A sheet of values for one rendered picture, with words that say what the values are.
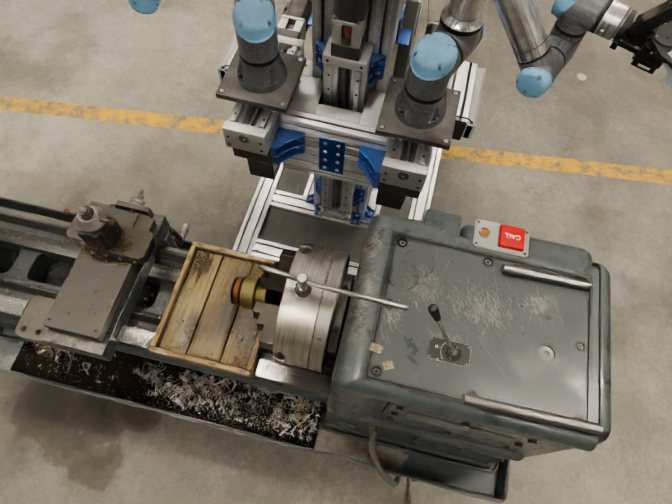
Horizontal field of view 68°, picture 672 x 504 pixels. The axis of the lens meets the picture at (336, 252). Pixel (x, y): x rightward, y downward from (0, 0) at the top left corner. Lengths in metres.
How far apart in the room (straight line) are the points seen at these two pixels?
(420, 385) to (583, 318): 0.41
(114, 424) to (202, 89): 1.94
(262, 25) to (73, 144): 1.97
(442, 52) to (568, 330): 0.75
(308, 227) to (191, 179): 0.80
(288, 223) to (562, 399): 1.59
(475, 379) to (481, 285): 0.22
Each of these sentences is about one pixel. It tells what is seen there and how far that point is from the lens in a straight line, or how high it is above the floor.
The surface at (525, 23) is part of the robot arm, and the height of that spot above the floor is 1.58.
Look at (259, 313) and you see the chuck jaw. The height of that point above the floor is 1.10.
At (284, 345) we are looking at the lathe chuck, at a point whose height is 1.16.
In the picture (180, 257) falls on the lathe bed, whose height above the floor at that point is 0.86.
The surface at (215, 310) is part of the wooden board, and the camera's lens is 1.55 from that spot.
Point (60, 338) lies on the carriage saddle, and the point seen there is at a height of 0.92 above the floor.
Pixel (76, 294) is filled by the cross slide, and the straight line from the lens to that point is 1.60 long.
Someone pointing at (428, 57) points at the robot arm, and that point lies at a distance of 1.41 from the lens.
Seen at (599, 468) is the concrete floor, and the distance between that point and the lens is 2.62.
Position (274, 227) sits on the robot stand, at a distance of 2.41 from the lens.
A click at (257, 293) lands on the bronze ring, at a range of 1.31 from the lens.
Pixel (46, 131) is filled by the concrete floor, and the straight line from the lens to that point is 3.37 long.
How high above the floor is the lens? 2.32
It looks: 64 degrees down
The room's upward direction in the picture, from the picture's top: 4 degrees clockwise
